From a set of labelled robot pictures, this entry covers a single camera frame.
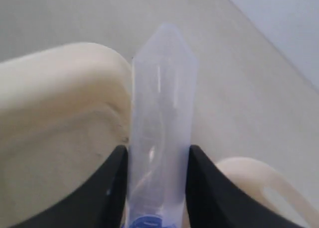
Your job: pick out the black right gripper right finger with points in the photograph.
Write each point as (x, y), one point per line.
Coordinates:
(213, 201)

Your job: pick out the blue-capped clear tube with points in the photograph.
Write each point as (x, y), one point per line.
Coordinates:
(164, 73)

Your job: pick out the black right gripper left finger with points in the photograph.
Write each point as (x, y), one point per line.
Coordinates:
(97, 203)

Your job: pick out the cream plastic bin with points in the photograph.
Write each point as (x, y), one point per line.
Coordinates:
(62, 112)
(253, 176)

